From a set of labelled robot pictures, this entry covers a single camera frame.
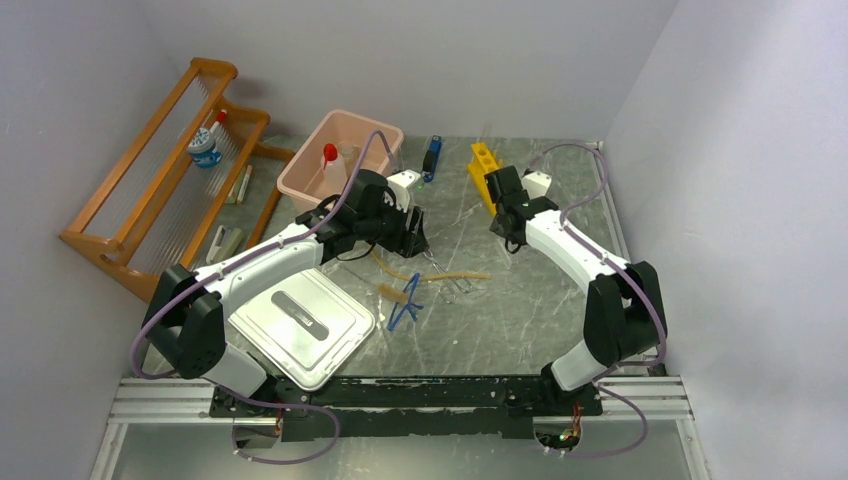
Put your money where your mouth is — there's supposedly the white bin lid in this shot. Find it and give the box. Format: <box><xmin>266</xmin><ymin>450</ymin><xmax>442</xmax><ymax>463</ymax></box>
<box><xmin>229</xmin><ymin>269</ymin><xmax>376</xmax><ymax>392</ymax></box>

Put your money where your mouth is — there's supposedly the red cap wash bottle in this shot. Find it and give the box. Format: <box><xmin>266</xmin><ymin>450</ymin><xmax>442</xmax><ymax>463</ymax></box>
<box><xmin>322</xmin><ymin>143</ymin><xmax>348</xmax><ymax>194</ymax></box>

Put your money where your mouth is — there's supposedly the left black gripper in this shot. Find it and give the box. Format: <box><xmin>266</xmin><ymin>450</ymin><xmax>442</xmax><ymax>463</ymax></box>
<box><xmin>356</xmin><ymin>191</ymin><xmax>429</xmax><ymax>258</ymax></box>

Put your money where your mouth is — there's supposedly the test tube brush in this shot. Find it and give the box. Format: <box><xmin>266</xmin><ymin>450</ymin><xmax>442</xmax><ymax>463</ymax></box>
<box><xmin>376</xmin><ymin>283</ymin><xmax>408</xmax><ymax>303</ymax></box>

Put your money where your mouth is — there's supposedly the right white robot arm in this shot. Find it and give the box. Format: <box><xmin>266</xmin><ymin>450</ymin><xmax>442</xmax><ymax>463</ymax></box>
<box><xmin>484</xmin><ymin>166</ymin><xmax>667</xmax><ymax>414</ymax></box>

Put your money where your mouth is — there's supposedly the white marker pen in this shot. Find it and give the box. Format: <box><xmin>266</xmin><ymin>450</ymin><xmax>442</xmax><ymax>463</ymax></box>
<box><xmin>236</xmin><ymin>165</ymin><xmax>253</xmax><ymax>204</ymax></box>

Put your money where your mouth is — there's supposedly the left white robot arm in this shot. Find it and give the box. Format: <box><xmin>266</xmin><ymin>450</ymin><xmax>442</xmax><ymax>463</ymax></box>
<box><xmin>131</xmin><ymin>169</ymin><xmax>428</xmax><ymax>416</ymax></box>

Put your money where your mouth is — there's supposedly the red capped marker pen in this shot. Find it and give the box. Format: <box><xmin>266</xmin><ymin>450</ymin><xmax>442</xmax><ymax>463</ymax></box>
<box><xmin>209</xmin><ymin>109</ymin><xmax>228</xmax><ymax>134</ymax></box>

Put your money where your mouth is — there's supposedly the blue stapler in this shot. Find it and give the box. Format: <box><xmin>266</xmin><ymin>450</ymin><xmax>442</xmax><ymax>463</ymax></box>
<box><xmin>421</xmin><ymin>135</ymin><xmax>442</xmax><ymax>183</ymax></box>

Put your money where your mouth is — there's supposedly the wooden drying rack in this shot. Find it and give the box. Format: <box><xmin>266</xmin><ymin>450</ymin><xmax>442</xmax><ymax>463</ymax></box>
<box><xmin>59</xmin><ymin>57</ymin><xmax>294</xmax><ymax>302</ymax></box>

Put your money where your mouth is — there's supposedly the aluminium frame rail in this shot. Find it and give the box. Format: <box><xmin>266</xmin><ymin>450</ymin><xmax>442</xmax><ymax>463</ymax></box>
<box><xmin>91</xmin><ymin>376</ymin><xmax>711</xmax><ymax>479</ymax></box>

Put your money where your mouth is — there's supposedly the black mounting rail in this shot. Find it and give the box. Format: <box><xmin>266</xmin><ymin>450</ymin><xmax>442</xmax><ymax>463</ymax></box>
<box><xmin>209</xmin><ymin>374</ymin><xmax>603</xmax><ymax>442</ymax></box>

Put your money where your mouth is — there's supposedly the yellow test tube rack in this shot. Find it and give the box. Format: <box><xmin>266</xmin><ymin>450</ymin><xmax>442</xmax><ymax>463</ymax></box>
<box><xmin>467</xmin><ymin>142</ymin><xmax>503</xmax><ymax>216</ymax></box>

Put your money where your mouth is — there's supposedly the blue white round container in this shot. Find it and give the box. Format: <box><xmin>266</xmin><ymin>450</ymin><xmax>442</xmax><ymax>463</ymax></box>
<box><xmin>186</xmin><ymin>128</ymin><xmax>222</xmax><ymax>168</ymax></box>

